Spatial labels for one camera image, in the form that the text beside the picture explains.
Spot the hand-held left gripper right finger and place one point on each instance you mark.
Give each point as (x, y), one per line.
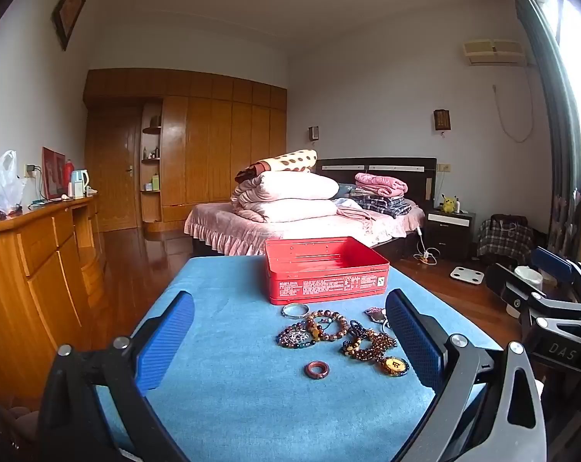
(413, 341)

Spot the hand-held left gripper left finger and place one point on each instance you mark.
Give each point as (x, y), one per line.
(165, 341)

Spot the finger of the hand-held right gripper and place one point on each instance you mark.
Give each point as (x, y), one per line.
(511, 291)
(552, 263)

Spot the small oval pendant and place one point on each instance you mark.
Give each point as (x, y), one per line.
(376, 315)

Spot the red tin box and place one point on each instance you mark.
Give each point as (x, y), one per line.
(326, 284)

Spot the silver bangle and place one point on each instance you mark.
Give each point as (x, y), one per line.
(285, 314)

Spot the white bucket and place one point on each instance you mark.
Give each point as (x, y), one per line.
(531, 276)

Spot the white bathroom scale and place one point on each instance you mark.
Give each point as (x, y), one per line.
(467, 274)

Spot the plaid bag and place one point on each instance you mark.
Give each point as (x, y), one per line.
(504, 240)

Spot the dark nightstand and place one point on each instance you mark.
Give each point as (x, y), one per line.
(449, 236)

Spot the yellow plush toy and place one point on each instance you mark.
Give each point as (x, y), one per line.
(447, 204)

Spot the grey floral curtain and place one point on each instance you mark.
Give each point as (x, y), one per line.
(560, 154)

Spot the wooden dresser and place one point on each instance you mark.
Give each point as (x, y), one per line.
(30, 274)

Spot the wooden corner shelf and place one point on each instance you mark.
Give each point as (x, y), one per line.
(151, 187)

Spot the folded pink clothing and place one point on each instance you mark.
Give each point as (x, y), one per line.
(381, 184)

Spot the bed with pink bedspread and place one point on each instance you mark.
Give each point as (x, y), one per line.
(295, 231)

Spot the wooden door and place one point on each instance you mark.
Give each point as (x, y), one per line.
(112, 173)

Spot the pale electric kettle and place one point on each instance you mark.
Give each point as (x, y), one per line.
(78, 184)

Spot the folded pink quilt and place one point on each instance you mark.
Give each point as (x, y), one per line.
(285, 195)

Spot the red thermos bottle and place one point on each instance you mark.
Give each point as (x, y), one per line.
(68, 175)

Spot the wooden wardrobe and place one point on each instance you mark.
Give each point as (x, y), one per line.
(223, 144)

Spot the spotted folded blanket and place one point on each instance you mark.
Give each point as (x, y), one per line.
(290, 160)

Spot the white plastic bag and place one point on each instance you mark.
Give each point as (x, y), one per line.
(4, 183)

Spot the brown wall calendar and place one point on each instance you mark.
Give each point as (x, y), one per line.
(442, 120)

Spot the red picture frame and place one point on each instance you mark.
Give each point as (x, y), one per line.
(53, 173)

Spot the wall socket with charger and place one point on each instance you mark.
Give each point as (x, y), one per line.
(31, 171)

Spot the wall air conditioner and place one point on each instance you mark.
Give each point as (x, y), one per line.
(495, 52)

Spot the small wall box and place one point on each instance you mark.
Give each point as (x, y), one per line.
(313, 133)

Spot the framed wall picture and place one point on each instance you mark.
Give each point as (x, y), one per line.
(70, 7)

